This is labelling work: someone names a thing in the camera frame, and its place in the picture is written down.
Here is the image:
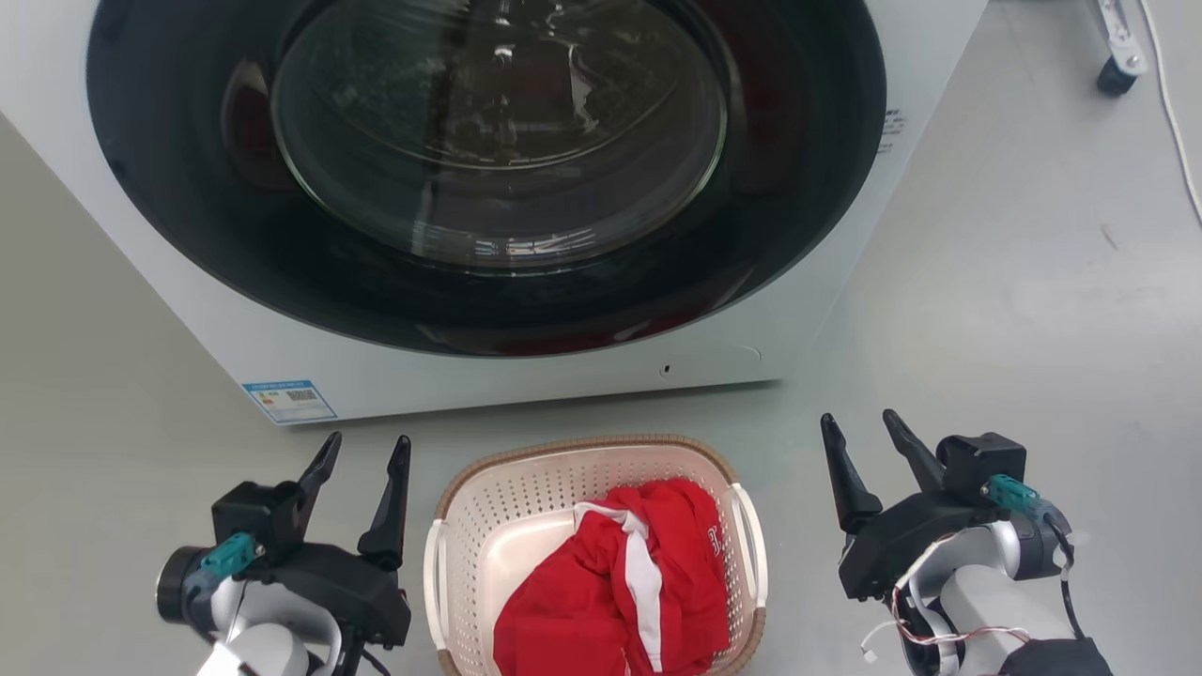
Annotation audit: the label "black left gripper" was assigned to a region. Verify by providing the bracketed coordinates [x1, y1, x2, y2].
[248, 431, 413, 651]

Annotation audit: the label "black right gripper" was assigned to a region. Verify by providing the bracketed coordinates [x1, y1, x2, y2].
[820, 408, 1002, 603]

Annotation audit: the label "beige plastic laundry basket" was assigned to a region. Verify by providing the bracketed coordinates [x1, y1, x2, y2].
[422, 433, 770, 676]

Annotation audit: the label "blue energy label sticker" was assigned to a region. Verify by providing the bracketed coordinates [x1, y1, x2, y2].
[241, 379, 339, 426]

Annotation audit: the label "red and white garment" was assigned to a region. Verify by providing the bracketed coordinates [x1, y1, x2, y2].
[492, 477, 732, 676]

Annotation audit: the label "white washing machine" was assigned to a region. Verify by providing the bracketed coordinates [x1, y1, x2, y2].
[0, 0, 990, 427]

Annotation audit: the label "black round washer door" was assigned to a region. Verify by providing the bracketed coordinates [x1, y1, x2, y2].
[86, 0, 888, 359]

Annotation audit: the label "black caster wheel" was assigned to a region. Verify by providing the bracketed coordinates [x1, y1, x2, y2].
[1096, 56, 1139, 98]

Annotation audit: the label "teal right cable connector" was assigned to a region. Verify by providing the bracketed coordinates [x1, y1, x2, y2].
[984, 473, 1043, 519]

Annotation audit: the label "teal cable connector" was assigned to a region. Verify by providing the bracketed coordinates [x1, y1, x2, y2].
[984, 473, 1043, 519]
[199, 531, 261, 579]

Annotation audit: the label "teal left cable connector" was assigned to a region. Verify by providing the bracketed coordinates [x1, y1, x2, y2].
[199, 531, 261, 579]

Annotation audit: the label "red white thin wires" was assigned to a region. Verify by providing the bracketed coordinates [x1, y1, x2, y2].
[858, 533, 1032, 669]

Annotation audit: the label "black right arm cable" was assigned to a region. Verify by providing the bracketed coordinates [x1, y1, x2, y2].
[1040, 512, 1092, 641]

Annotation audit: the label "white floor cable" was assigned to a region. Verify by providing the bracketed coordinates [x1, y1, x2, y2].
[1137, 0, 1202, 227]

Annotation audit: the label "silver metal frame leg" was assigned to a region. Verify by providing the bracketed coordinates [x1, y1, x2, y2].
[1096, 0, 1149, 78]

